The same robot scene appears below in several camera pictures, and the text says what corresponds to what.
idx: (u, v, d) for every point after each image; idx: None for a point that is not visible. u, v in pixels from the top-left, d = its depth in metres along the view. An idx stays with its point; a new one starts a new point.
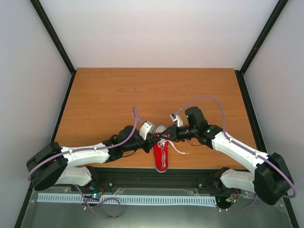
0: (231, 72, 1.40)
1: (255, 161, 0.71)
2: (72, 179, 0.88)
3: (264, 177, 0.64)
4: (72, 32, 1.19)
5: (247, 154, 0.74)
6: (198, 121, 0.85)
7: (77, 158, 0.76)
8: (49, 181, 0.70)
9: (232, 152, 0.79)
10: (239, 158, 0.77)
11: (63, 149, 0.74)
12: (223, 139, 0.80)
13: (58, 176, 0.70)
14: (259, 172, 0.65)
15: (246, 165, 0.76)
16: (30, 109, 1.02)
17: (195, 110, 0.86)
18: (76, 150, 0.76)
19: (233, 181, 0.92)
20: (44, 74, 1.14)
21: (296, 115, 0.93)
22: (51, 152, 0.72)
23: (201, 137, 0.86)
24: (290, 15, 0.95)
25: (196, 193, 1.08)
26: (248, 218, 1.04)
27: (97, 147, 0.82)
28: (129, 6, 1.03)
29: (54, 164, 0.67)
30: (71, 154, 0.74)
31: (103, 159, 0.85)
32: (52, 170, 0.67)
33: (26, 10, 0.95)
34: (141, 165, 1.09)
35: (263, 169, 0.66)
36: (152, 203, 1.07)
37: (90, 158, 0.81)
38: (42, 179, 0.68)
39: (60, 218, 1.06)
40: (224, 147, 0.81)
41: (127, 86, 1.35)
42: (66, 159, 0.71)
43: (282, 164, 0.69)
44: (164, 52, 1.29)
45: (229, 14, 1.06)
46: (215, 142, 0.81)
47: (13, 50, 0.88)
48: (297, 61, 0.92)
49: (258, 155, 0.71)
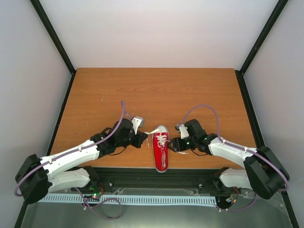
0: (231, 72, 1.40)
1: (244, 155, 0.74)
2: (69, 183, 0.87)
3: (253, 168, 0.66)
4: (71, 32, 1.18)
5: (237, 150, 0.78)
6: (196, 131, 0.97)
7: (59, 166, 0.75)
8: (37, 194, 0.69)
9: (225, 152, 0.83)
10: (233, 156, 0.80)
11: (43, 160, 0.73)
12: (218, 142, 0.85)
13: (44, 188, 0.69)
14: (248, 163, 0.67)
15: (238, 161, 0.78)
16: (30, 109, 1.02)
17: (193, 121, 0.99)
18: (56, 158, 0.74)
19: (231, 178, 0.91)
20: (44, 74, 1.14)
21: (296, 116, 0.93)
22: (31, 165, 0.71)
23: (200, 145, 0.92)
24: (290, 15, 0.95)
25: (196, 193, 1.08)
26: (248, 218, 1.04)
27: (82, 147, 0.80)
28: (128, 6, 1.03)
29: (35, 178, 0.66)
30: (51, 163, 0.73)
31: (94, 156, 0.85)
32: (33, 184, 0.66)
33: (26, 9, 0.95)
34: (141, 165, 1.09)
35: (251, 160, 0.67)
36: (152, 203, 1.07)
37: (76, 160, 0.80)
38: (28, 193, 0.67)
39: (60, 218, 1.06)
40: (218, 149, 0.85)
41: (127, 86, 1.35)
42: (46, 171, 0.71)
43: (270, 156, 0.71)
44: (164, 52, 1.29)
45: (230, 14, 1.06)
46: (211, 146, 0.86)
47: (13, 50, 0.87)
48: (297, 62, 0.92)
49: (247, 149, 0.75)
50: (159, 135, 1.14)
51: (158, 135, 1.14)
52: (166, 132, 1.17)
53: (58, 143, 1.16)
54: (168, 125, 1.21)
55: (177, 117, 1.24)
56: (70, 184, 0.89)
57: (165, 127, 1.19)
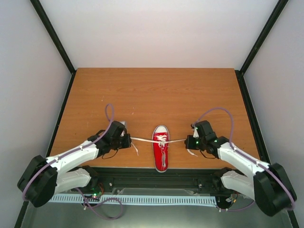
0: (231, 72, 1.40)
1: (255, 168, 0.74)
2: (70, 184, 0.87)
3: (262, 184, 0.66)
4: (71, 32, 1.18)
5: (248, 162, 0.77)
6: (206, 132, 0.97)
7: (65, 164, 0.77)
8: (45, 193, 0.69)
9: (235, 160, 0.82)
10: (242, 166, 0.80)
11: (49, 160, 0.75)
12: (228, 148, 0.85)
13: (53, 185, 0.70)
14: (257, 179, 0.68)
15: (247, 172, 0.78)
16: (30, 109, 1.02)
17: (204, 122, 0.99)
18: (61, 156, 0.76)
19: (235, 185, 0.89)
20: (44, 74, 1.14)
21: (295, 117, 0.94)
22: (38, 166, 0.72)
23: (209, 147, 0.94)
24: (290, 15, 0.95)
25: (196, 194, 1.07)
26: (247, 218, 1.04)
27: (83, 146, 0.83)
28: (129, 6, 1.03)
29: (45, 175, 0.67)
30: (57, 161, 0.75)
31: (94, 155, 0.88)
32: (43, 182, 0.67)
33: (26, 9, 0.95)
34: (141, 165, 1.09)
35: (261, 176, 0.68)
36: (152, 203, 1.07)
37: (79, 158, 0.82)
38: (38, 193, 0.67)
39: (60, 218, 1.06)
40: (228, 156, 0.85)
41: (127, 86, 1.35)
42: (55, 168, 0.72)
43: (282, 175, 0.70)
44: (164, 52, 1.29)
45: (230, 14, 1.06)
46: (221, 150, 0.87)
47: (13, 50, 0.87)
48: (296, 63, 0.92)
49: (258, 163, 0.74)
50: (159, 135, 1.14)
51: (158, 135, 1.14)
52: (166, 132, 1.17)
53: (59, 143, 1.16)
54: (168, 125, 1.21)
55: (177, 117, 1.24)
56: (73, 184, 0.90)
57: (165, 127, 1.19)
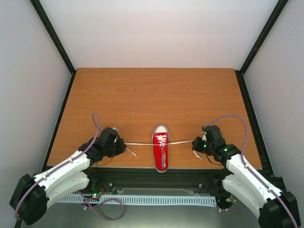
0: (231, 72, 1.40)
1: (266, 194, 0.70)
2: (65, 191, 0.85)
3: (271, 213, 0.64)
4: (71, 32, 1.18)
5: (259, 184, 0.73)
6: (215, 138, 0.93)
7: (54, 180, 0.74)
8: (37, 211, 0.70)
9: (245, 179, 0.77)
10: (251, 185, 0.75)
11: (37, 178, 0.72)
12: (240, 164, 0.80)
13: (43, 203, 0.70)
14: (267, 207, 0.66)
15: (255, 194, 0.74)
16: (30, 110, 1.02)
17: (214, 128, 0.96)
18: (50, 173, 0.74)
19: (236, 193, 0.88)
20: (44, 74, 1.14)
21: (295, 117, 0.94)
22: (25, 185, 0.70)
23: (217, 154, 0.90)
24: (290, 15, 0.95)
25: (196, 194, 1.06)
26: (247, 218, 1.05)
27: (72, 158, 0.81)
28: (128, 6, 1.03)
29: (33, 196, 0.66)
30: (46, 179, 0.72)
31: (86, 165, 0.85)
32: (33, 203, 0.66)
33: (26, 10, 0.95)
34: (141, 165, 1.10)
35: (272, 204, 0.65)
36: (152, 203, 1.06)
37: (70, 173, 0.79)
38: (29, 212, 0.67)
39: (60, 218, 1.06)
40: (238, 171, 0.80)
41: (126, 86, 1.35)
42: (43, 186, 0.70)
43: (294, 204, 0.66)
44: (164, 52, 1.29)
45: (230, 14, 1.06)
46: (230, 163, 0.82)
47: (13, 50, 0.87)
48: (296, 63, 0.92)
49: (270, 189, 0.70)
50: (159, 135, 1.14)
51: (158, 136, 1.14)
52: (166, 132, 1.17)
53: (59, 143, 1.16)
54: (168, 125, 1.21)
55: (177, 117, 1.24)
56: (71, 189, 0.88)
57: (165, 127, 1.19)
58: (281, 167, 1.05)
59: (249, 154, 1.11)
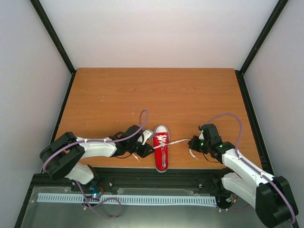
0: (231, 72, 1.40)
1: (258, 180, 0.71)
2: (78, 175, 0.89)
3: (265, 196, 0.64)
4: (72, 32, 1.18)
5: (251, 171, 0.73)
6: (212, 136, 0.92)
7: (90, 147, 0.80)
8: (65, 169, 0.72)
9: (239, 169, 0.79)
10: (244, 174, 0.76)
11: (78, 138, 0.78)
12: (233, 156, 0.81)
13: (75, 163, 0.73)
14: (260, 191, 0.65)
15: (248, 182, 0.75)
16: (30, 109, 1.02)
17: (210, 125, 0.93)
18: (90, 141, 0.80)
19: (234, 187, 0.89)
20: (45, 73, 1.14)
21: (296, 116, 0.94)
22: (67, 141, 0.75)
23: (213, 150, 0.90)
24: (290, 14, 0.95)
25: (196, 194, 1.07)
26: (248, 218, 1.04)
27: (107, 140, 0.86)
28: (128, 6, 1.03)
29: (73, 152, 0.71)
30: (85, 143, 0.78)
31: (110, 153, 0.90)
32: (71, 156, 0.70)
33: (26, 10, 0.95)
34: (141, 165, 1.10)
35: (265, 188, 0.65)
36: (152, 203, 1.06)
37: (100, 149, 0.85)
38: (59, 167, 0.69)
39: (60, 218, 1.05)
40: (232, 163, 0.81)
41: (127, 86, 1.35)
42: (82, 147, 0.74)
43: (287, 188, 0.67)
44: (164, 51, 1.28)
45: (230, 14, 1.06)
46: (224, 157, 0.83)
47: (13, 50, 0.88)
48: (296, 61, 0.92)
49: (262, 175, 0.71)
50: (159, 135, 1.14)
51: (158, 136, 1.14)
52: (166, 132, 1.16)
53: None
54: (168, 125, 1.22)
55: (177, 117, 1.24)
56: (78, 177, 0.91)
57: (165, 127, 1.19)
58: (281, 166, 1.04)
59: (249, 154, 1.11)
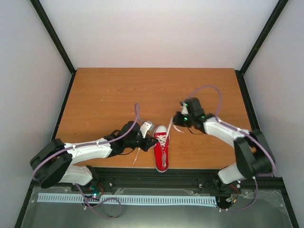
0: (231, 72, 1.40)
1: (235, 135, 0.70)
2: (74, 178, 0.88)
3: (243, 149, 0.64)
4: (72, 33, 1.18)
5: (230, 130, 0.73)
6: (194, 109, 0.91)
7: (80, 153, 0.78)
8: (54, 177, 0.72)
9: (220, 133, 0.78)
10: (224, 137, 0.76)
11: (66, 145, 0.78)
12: (213, 122, 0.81)
13: (64, 171, 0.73)
14: (237, 143, 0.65)
15: (229, 142, 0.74)
16: (30, 109, 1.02)
17: (193, 99, 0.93)
18: (79, 146, 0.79)
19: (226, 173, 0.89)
20: (44, 73, 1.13)
21: (296, 116, 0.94)
22: (55, 148, 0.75)
23: (196, 122, 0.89)
24: (290, 14, 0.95)
25: (196, 194, 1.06)
26: (248, 218, 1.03)
27: (99, 142, 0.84)
28: (128, 5, 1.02)
29: (60, 160, 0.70)
30: (74, 148, 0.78)
31: (106, 154, 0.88)
32: (58, 165, 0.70)
33: (26, 10, 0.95)
34: (141, 166, 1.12)
35: (242, 140, 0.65)
36: (152, 203, 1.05)
37: (92, 153, 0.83)
38: (47, 175, 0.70)
39: (60, 217, 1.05)
40: (213, 129, 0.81)
41: (127, 86, 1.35)
42: (70, 154, 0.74)
43: (261, 138, 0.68)
44: (164, 51, 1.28)
45: (230, 13, 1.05)
46: (205, 125, 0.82)
47: (13, 50, 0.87)
48: (296, 61, 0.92)
49: (239, 130, 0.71)
50: (159, 135, 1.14)
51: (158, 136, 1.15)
52: (166, 132, 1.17)
53: None
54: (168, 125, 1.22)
55: None
56: (75, 179, 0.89)
57: (165, 127, 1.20)
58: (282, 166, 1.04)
59: None
